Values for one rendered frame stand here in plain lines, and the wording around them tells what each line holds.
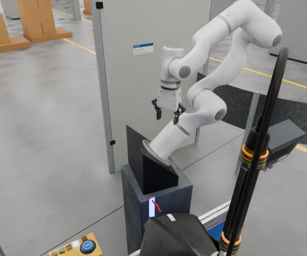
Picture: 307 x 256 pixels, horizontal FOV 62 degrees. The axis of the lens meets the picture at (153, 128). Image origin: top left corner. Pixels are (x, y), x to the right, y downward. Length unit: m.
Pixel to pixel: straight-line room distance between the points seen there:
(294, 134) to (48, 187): 2.28
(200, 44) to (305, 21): 5.98
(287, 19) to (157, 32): 5.01
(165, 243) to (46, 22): 8.27
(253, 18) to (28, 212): 2.34
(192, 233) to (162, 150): 0.51
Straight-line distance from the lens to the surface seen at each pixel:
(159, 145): 1.27
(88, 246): 1.00
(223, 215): 1.42
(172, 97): 1.08
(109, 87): 2.33
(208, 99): 1.23
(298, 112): 2.51
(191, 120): 1.24
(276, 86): 0.34
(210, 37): 1.09
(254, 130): 0.45
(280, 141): 1.30
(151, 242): 0.58
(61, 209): 2.61
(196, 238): 0.88
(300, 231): 2.67
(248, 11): 1.17
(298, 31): 7.00
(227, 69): 1.26
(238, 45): 1.29
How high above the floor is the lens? 1.90
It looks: 32 degrees down
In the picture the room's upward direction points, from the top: 1 degrees clockwise
